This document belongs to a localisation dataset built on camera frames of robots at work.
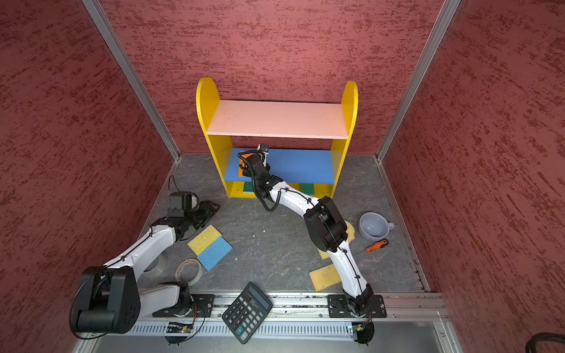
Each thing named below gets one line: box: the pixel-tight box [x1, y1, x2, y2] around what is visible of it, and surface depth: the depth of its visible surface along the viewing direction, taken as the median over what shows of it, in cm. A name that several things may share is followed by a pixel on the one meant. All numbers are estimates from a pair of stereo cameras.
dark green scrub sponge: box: [242, 180, 255, 194], surface depth 106 cm
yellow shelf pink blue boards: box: [195, 77, 360, 198], surface depth 80 cm
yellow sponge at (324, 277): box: [308, 263, 342, 292], surface depth 81 cm
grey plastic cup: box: [358, 211, 396, 241], surface depth 90 cm
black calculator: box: [222, 281, 273, 345], surface depth 72 cm
